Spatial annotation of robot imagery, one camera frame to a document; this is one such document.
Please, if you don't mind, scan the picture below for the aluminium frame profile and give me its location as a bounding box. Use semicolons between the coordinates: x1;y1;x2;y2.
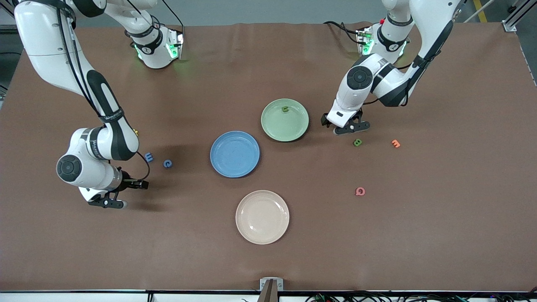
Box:
502;0;537;32

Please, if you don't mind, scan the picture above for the green plate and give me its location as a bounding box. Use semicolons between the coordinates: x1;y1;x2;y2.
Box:
261;99;310;142

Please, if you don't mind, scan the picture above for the blue plate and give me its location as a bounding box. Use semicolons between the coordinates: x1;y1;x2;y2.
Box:
210;131;261;178

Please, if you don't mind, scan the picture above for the white table frame edge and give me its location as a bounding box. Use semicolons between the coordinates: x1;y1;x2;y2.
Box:
0;291;537;302

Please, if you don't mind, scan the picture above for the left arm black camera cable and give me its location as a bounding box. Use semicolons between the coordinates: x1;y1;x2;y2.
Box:
361;0;467;107

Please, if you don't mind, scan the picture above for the black base cable thin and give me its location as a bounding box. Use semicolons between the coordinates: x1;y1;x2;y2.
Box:
161;0;185;29

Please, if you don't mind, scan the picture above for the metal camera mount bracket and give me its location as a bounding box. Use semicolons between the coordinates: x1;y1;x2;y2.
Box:
257;278;284;302

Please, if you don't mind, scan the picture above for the beige plate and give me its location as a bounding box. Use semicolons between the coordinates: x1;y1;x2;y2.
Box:
235;190;290;245

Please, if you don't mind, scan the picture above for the brown table mat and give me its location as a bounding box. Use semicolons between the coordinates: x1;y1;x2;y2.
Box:
0;22;537;292

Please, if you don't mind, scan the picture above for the black base cable thick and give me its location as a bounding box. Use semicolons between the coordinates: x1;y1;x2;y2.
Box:
323;20;362;44

